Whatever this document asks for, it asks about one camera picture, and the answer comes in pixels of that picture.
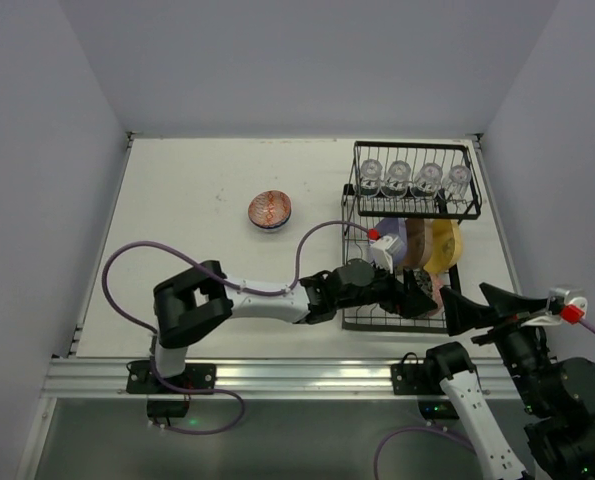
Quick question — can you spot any right black controller box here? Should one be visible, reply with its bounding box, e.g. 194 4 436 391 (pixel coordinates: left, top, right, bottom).
418 399 459 421

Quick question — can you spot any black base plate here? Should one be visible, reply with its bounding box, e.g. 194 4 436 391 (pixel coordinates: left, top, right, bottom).
390 352 432 396
126 360 216 395

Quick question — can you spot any aluminium mounting rail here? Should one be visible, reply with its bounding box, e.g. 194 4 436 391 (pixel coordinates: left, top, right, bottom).
41 357 518 401

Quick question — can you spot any purple plate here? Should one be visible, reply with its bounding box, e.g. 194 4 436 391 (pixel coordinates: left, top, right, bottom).
375 217 407 245

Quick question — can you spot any black controller box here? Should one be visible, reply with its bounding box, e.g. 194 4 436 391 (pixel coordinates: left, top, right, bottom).
146 400 189 426
418 399 459 421

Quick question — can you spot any pink bowl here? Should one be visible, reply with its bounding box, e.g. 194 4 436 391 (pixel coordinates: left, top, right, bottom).
429 275 444 316

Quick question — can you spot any clear glass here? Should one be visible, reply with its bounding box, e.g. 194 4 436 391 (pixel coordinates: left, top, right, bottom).
442 165 472 200
381 160 411 197
358 159 382 198
411 162 443 198

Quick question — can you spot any yellow plate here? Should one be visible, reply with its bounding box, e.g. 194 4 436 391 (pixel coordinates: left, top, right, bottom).
424 219 463 275

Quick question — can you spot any left black controller box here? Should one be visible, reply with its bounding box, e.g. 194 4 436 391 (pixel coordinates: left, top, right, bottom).
146 400 189 426

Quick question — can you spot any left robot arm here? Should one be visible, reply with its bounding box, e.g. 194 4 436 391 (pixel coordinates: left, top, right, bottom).
153 259 438 379

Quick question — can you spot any green leaf bowl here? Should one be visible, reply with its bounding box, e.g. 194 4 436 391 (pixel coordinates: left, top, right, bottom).
414 269 436 303

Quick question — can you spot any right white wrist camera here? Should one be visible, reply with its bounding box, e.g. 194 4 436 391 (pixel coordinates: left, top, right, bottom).
522 285 588 327

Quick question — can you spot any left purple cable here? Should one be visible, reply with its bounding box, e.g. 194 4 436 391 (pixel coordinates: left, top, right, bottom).
100 221 381 336

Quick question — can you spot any brown plate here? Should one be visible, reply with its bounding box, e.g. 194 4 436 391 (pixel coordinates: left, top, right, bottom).
401 218 433 269

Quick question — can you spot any orange patterned bowl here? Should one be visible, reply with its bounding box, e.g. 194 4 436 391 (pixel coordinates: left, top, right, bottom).
247 190 292 225

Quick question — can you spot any black wire dish rack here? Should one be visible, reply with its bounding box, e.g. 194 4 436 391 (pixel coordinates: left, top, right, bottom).
341 140 482 333

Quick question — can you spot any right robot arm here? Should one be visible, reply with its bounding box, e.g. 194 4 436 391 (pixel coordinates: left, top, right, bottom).
423 283 595 479

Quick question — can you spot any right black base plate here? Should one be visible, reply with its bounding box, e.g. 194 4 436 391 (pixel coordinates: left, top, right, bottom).
390 352 432 396

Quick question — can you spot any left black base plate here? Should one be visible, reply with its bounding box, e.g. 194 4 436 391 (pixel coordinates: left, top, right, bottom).
126 360 216 395

